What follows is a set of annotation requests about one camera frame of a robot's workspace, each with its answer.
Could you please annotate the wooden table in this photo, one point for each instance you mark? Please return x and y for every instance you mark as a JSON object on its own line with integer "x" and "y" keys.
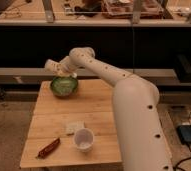
{"x": 90, "y": 104}

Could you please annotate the black power adapter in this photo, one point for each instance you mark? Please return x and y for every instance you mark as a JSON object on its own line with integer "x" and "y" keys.
{"x": 184, "y": 133}

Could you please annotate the green ceramic bowl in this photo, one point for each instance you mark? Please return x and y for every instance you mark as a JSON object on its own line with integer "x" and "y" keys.
{"x": 63, "y": 86}

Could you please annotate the cluttered tray on shelf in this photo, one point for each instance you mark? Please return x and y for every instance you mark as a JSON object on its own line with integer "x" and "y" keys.
{"x": 124, "y": 8}

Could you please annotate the white sponge block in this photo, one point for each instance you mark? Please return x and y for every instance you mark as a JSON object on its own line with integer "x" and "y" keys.
{"x": 72, "y": 127}

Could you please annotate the long shelf bench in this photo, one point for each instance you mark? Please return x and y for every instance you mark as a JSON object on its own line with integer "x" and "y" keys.
{"x": 176, "y": 13}

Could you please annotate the brown chocolate bar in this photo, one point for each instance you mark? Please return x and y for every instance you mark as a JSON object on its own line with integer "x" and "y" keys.
{"x": 48, "y": 149}

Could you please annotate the white plastic bottle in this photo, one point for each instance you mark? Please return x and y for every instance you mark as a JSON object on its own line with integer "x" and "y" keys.
{"x": 74, "y": 75}

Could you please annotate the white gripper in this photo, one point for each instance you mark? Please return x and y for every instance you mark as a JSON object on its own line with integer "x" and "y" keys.
{"x": 64, "y": 68}

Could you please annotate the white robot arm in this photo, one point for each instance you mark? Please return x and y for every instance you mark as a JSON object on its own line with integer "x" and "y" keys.
{"x": 142, "y": 143}

